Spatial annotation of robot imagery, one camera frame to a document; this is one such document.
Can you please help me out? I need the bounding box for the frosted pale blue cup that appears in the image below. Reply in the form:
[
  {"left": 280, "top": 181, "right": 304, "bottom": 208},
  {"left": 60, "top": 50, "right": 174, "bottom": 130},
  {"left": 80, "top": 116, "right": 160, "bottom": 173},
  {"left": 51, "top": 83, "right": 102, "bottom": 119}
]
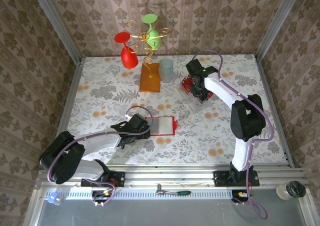
[{"left": 159, "top": 58, "right": 174, "bottom": 83}]

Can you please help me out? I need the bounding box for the white slotted cable duct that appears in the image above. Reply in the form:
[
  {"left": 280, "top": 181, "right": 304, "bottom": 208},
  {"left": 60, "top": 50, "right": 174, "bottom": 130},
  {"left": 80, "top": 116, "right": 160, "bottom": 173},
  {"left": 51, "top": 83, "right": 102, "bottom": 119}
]
[{"left": 44, "top": 188, "right": 237, "bottom": 200}]

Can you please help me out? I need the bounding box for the clear acrylic card stand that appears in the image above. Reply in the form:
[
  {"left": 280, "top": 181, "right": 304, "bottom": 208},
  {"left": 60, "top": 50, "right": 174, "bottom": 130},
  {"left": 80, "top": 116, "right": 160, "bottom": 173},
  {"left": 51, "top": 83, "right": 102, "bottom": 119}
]
[{"left": 176, "top": 77, "right": 216, "bottom": 113}]

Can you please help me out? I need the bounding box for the black wired connector block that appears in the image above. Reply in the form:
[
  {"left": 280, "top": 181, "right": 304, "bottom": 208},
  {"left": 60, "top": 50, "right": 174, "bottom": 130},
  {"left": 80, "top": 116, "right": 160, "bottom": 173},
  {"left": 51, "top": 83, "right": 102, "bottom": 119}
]
[
  {"left": 91, "top": 189, "right": 116, "bottom": 203},
  {"left": 231, "top": 189, "right": 251, "bottom": 203}
]

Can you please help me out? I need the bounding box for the aluminium frame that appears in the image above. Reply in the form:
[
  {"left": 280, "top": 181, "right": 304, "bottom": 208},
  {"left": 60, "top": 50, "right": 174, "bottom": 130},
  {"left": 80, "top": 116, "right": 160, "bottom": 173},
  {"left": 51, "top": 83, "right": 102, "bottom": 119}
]
[{"left": 23, "top": 0, "right": 316, "bottom": 226}]

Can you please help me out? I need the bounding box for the red wine glass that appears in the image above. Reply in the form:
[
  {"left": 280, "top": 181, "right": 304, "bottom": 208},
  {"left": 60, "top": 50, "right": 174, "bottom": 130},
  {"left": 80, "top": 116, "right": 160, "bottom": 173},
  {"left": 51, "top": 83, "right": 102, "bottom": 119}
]
[{"left": 114, "top": 32, "right": 139, "bottom": 69}]

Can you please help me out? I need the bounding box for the green wine glass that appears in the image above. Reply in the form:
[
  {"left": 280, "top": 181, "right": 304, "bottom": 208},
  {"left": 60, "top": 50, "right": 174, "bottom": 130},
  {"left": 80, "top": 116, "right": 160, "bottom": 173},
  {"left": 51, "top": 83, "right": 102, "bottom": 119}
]
[{"left": 141, "top": 14, "right": 162, "bottom": 50}]

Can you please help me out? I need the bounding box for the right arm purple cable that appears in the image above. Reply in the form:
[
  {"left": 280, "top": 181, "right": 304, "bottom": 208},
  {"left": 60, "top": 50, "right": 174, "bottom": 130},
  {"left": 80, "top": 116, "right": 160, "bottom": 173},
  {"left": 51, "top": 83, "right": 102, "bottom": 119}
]
[{"left": 192, "top": 50, "right": 275, "bottom": 220}]

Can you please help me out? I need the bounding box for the gold wire rack wooden base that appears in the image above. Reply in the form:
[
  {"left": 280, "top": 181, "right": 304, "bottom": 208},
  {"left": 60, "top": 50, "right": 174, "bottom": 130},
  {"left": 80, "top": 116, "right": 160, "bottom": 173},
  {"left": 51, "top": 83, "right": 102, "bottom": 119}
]
[{"left": 126, "top": 20, "right": 173, "bottom": 93}]

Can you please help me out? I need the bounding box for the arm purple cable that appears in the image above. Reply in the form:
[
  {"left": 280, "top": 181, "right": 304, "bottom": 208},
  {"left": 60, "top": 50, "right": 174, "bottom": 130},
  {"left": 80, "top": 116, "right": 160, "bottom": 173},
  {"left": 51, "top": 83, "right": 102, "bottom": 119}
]
[
  {"left": 192, "top": 50, "right": 275, "bottom": 220},
  {"left": 46, "top": 105, "right": 152, "bottom": 208}
]

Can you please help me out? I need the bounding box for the clear jar black lid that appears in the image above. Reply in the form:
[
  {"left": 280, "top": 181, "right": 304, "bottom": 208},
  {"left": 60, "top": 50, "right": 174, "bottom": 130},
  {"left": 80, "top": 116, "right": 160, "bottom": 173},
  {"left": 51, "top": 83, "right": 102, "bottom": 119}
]
[{"left": 275, "top": 180, "right": 308, "bottom": 201}]

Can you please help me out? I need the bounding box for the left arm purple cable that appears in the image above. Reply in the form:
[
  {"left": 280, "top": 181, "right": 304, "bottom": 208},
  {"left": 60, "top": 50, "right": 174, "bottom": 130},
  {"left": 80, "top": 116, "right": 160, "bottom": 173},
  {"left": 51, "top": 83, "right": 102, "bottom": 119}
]
[{"left": 46, "top": 105, "right": 152, "bottom": 208}]

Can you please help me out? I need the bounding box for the green-handled ratchet wrench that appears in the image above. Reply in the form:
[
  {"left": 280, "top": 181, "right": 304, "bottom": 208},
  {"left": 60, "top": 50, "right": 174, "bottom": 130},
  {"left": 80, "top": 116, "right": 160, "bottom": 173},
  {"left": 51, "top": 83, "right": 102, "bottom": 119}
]
[{"left": 155, "top": 183, "right": 193, "bottom": 196}]

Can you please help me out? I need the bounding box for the red leather card holder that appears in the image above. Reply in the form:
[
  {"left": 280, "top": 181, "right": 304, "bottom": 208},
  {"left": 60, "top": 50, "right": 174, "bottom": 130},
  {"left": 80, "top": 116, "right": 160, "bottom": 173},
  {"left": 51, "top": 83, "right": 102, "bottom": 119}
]
[{"left": 144, "top": 115, "right": 179, "bottom": 136}]

